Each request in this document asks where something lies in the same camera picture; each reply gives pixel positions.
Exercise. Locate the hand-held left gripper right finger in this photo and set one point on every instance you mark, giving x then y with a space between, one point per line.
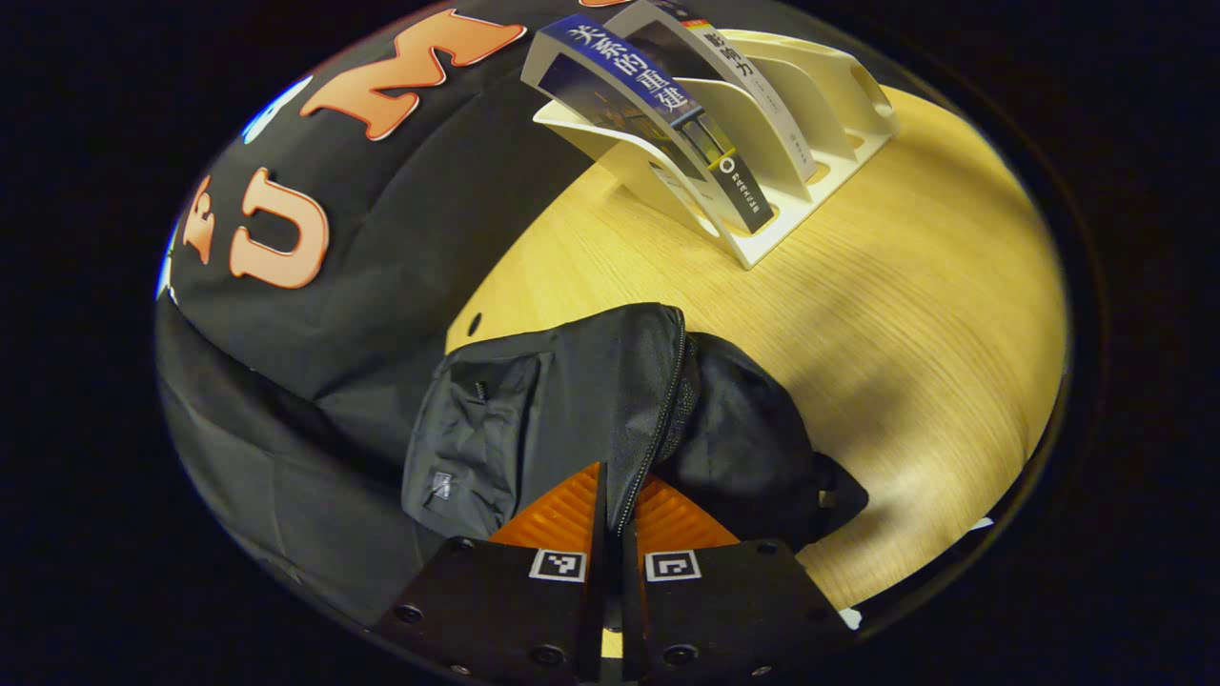
724 610

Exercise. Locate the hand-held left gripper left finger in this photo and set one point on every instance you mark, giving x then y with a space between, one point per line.
496 619

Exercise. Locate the black schoolbag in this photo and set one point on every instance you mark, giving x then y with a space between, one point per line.
572 400

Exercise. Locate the white bookshelf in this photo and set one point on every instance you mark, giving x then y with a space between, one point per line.
810 191

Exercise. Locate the grey portrait cover book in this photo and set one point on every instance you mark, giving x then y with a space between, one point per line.
762 105

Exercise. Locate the blue cover book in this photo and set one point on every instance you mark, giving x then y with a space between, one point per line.
620 67

